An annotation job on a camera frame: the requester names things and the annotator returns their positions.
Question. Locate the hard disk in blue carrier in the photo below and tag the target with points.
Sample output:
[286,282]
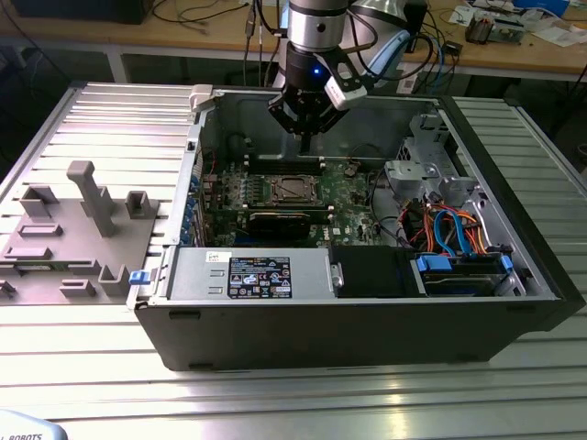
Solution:
[433,263]

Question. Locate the white paper sheet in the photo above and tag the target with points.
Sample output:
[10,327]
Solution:
[557,36]

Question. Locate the blue plastic case latch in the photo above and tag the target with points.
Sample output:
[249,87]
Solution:
[140,278]

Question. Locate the grey case release latch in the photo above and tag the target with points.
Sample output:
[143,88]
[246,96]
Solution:
[201,97]

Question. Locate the grey metal caddy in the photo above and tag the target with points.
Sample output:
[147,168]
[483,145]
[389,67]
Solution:
[509,29]

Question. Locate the grey power supply unit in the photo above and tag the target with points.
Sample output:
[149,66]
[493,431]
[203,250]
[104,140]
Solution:
[197,275]

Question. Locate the wooden workbench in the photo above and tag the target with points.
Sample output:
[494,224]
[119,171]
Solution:
[137,36]

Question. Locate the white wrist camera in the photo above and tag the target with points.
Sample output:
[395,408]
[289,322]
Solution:
[346,96]

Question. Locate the small black adapter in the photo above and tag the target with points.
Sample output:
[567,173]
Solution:
[454,48]

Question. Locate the blue box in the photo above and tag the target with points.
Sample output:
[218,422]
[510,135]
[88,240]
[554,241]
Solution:
[546,4]

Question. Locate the grey parts rack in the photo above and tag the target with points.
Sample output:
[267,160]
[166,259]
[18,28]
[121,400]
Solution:
[59,247]

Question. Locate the thin metal locking lever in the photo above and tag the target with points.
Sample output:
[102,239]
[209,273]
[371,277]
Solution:
[272,190]

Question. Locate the upright black desktop box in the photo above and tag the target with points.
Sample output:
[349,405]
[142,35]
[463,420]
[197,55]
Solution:
[416,18]

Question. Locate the black graphics card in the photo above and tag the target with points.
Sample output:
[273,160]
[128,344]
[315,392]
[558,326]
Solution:
[280,224]

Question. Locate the silver CPU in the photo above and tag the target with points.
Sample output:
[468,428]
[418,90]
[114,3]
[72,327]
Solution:
[293,187]

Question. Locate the black plastic shroud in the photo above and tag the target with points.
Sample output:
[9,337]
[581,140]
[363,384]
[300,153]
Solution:
[367,275]

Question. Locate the CPU socket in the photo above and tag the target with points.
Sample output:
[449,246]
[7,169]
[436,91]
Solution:
[275,199]

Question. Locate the black open PC case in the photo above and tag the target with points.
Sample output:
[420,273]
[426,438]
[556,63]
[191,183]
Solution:
[321,339]

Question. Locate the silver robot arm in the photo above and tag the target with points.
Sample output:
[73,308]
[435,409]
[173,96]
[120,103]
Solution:
[316,27]

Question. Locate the pale blue teach pendant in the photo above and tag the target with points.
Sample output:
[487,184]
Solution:
[27,426]

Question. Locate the green motherboard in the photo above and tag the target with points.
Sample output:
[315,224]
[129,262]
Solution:
[348,206]

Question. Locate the copper coil heatsink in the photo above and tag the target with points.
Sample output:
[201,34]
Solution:
[479,29]

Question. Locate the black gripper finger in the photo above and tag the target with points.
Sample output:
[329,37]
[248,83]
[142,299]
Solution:
[332,117]
[282,114]

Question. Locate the round coin battery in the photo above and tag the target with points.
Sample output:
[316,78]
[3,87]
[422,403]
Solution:
[350,169]

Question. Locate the large black box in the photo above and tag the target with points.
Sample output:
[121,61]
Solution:
[78,11]

